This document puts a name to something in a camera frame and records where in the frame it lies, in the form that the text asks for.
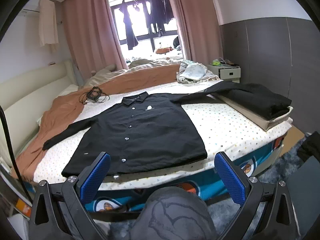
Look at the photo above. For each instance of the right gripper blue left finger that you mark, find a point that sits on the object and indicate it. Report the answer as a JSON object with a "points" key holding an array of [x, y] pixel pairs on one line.
{"points": [[81, 191]]}

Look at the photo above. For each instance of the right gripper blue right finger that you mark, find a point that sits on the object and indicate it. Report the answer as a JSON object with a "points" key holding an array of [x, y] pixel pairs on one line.
{"points": [[243, 191]]}

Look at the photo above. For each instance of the black button-up jacket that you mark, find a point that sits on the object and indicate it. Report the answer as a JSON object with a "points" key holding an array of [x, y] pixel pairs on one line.
{"points": [[142, 133]]}

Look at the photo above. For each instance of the black clothes pile on floor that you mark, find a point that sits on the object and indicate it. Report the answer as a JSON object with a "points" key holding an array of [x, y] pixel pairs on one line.
{"points": [[310, 147]]}

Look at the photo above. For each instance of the dark hanging clothes at window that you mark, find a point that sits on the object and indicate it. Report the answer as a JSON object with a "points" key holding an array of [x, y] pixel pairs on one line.
{"points": [[149, 21]]}

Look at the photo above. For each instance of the dark shaggy floor rug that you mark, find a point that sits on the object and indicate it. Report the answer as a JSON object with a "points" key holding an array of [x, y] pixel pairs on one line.
{"points": [[222, 209]]}

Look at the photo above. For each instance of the teal cartoon mattress cover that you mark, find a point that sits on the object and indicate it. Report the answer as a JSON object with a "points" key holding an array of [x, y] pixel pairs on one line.
{"points": [[206, 184]]}

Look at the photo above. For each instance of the dark flat box on floor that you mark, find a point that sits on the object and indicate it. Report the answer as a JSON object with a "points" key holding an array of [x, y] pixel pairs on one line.
{"points": [[303, 187]]}

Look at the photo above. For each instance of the brown orange blanket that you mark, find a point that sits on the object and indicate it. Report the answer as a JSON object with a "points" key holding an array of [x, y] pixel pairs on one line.
{"points": [[66, 109]]}

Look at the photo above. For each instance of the grey trousers knee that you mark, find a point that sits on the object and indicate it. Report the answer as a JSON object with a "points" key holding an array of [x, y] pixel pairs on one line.
{"points": [[172, 213]]}

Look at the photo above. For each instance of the folded black garment stack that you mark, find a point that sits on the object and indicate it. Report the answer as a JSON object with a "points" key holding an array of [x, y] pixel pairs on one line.
{"points": [[255, 97]]}

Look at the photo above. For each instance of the cream padded headboard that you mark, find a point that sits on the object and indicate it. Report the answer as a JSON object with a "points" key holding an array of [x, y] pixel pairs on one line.
{"points": [[26, 97]]}

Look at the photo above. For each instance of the white bedside drawer cabinet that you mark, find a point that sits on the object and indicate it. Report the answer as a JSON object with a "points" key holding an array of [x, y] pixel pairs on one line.
{"points": [[226, 73]]}

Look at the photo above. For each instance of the beige striped duvet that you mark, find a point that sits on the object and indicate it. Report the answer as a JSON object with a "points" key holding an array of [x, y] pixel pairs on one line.
{"points": [[105, 75]]}

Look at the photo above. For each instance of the crumpled light patterned cloth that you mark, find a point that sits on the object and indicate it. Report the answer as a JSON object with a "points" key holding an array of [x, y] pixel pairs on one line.
{"points": [[194, 72]]}

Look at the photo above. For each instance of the pink curtain left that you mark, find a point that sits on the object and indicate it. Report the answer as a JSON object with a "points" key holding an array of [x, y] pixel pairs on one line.
{"points": [[91, 36]]}

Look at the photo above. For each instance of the pink curtain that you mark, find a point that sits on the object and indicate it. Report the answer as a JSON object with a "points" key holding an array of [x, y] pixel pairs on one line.
{"points": [[198, 30], [91, 36]]}

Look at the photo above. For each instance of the orange plush toy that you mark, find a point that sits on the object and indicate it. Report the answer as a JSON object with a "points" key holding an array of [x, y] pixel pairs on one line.
{"points": [[163, 50]]}

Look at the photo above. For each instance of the pink curtain right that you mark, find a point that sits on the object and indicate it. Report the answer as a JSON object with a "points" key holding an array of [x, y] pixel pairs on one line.
{"points": [[198, 30]]}

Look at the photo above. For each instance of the cream garment hanging on wall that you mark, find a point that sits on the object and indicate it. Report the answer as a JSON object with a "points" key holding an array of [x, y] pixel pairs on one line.
{"points": [[48, 25]]}

